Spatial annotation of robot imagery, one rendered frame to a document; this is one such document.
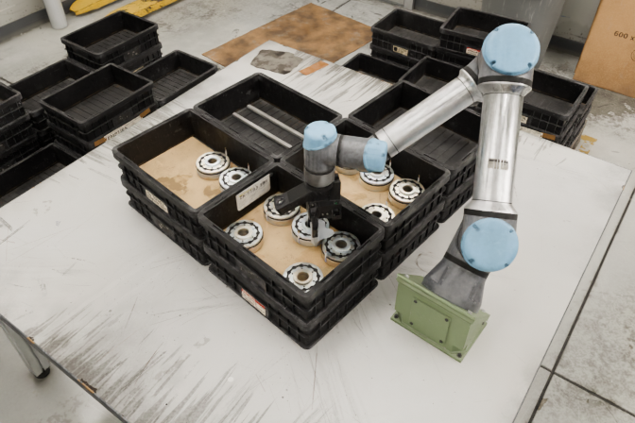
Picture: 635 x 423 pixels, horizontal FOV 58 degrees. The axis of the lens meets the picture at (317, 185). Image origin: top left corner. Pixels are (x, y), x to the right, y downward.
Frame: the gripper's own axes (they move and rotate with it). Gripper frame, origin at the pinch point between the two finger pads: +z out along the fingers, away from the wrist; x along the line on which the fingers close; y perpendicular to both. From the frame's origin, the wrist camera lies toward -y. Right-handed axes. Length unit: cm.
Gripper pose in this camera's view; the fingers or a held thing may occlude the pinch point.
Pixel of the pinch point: (311, 235)
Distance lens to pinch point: 155.6
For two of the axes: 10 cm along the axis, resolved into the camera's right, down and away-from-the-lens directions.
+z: 0.0, 7.4, 6.7
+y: 9.9, -1.1, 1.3
